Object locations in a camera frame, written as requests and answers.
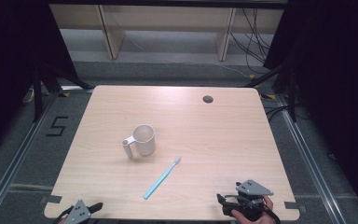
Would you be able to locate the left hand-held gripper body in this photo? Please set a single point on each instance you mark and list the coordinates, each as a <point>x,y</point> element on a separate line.
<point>78,214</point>

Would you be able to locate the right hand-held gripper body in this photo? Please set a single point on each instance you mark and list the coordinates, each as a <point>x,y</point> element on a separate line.
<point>252,190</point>

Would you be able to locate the light blue toothbrush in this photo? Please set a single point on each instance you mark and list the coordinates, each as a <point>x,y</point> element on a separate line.
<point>162,178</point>

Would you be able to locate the person's right hand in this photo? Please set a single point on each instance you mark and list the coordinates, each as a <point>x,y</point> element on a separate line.
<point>256,219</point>

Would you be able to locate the black metal stand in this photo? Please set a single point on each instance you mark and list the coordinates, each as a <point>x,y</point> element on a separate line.
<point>38,93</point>
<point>292,93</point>

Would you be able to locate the black curtain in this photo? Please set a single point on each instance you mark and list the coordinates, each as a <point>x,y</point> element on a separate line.
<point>9,62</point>
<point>335,77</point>

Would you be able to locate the beige wooden desk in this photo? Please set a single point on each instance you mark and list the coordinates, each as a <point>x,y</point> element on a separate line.
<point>167,18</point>

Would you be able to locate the aluminium floor rail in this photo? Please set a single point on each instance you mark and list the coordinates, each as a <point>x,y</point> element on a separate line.
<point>307,161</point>
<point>18,155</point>

